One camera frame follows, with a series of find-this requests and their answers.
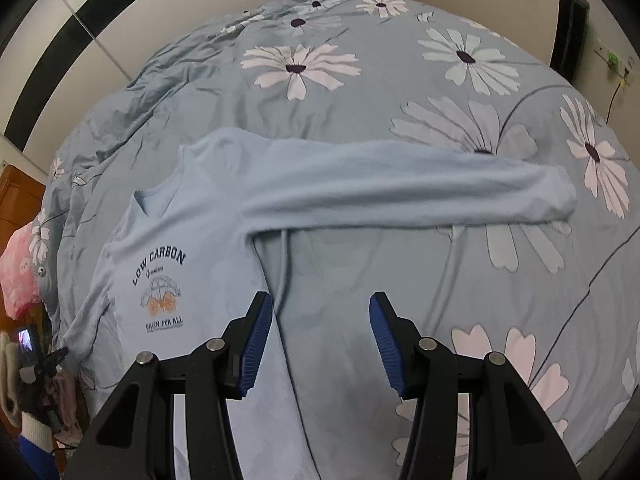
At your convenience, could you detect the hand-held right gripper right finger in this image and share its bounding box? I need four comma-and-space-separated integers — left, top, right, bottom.
368, 290, 581, 480

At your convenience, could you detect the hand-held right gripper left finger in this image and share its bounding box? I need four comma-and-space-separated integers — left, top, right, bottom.
75, 290, 275, 480

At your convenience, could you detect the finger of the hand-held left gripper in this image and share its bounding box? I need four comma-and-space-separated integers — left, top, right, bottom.
42, 346, 70, 377

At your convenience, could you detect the light blue long-sleeve shirt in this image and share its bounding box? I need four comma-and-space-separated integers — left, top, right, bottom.
64, 127, 579, 480

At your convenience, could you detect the person's left forearm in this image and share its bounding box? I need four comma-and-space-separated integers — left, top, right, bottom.
14, 411, 62, 480

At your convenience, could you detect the person's left hand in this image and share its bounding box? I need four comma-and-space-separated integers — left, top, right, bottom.
0, 331, 24, 417

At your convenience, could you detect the pink pillow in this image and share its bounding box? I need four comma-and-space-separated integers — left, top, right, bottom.
0, 222, 47, 319

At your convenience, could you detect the wooden headboard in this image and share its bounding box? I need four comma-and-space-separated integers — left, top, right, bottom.
0, 164, 49, 261

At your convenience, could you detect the blue floral blanket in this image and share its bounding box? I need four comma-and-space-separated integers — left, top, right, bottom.
36, 0, 640, 467

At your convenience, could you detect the white wardrobe with black stripe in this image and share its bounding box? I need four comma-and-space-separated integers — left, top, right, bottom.
0, 0, 331, 148

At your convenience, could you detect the black upright panel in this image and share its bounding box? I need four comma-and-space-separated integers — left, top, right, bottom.
548, 0, 591, 82

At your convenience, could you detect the thin power cable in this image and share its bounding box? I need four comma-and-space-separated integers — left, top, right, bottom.
604, 72, 630, 123

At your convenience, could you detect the green wall socket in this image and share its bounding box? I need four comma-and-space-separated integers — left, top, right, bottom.
594, 45, 632, 77

